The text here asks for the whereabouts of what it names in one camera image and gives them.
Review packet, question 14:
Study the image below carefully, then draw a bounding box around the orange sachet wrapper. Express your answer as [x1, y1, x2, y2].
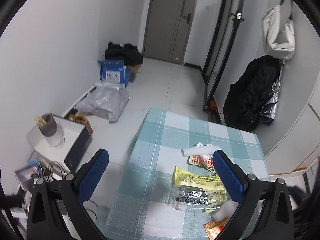
[203, 217, 229, 240]

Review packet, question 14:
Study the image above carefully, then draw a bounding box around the red checkered sauce packet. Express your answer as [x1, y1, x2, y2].
[188, 154, 216, 174]

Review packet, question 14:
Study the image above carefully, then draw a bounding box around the yellow snack wrapper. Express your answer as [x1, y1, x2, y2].
[168, 167, 227, 211]

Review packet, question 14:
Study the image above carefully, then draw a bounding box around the white foam piece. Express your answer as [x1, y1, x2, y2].
[210, 200, 239, 222]

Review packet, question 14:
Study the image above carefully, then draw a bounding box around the white side cabinet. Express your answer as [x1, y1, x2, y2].
[27, 114, 90, 173]

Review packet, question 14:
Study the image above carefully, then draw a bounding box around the checkered teal tablecloth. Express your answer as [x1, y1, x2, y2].
[100, 108, 270, 239]

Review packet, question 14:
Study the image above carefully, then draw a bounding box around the grey chopstick holder cup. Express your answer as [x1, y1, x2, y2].
[34, 114, 57, 137]

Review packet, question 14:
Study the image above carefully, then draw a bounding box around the white foam strip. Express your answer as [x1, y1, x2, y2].
[181, 145, 221, 157]

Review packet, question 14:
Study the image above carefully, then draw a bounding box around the crumpled white tissue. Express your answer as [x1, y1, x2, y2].
[194, 142, 213, 147]

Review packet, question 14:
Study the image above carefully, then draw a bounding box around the silver folded umbrella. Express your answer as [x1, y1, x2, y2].
[259, 60, 286, 126]

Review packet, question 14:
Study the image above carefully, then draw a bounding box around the black hanging garment bag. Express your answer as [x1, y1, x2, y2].
[223, 55, 280, 132]

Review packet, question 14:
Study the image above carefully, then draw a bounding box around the grey plastic mailer bag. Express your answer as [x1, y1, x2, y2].
[75, 82, 130, 123]

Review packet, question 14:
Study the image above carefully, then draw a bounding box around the blue cardboard box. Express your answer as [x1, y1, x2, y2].
[98, 60, 131, 88]

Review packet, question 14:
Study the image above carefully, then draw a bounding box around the white tote bag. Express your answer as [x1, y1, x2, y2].
[262, 4, 296, 61]

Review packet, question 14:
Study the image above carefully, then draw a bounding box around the black clothes pile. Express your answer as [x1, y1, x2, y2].
[104, 42, 143, 66]

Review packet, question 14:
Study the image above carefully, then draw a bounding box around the black framed glass door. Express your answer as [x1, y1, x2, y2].
[202, 0, 245, 110]

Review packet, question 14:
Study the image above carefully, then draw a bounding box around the brown entrance door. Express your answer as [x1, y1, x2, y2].
[143, 0, 197, 64]

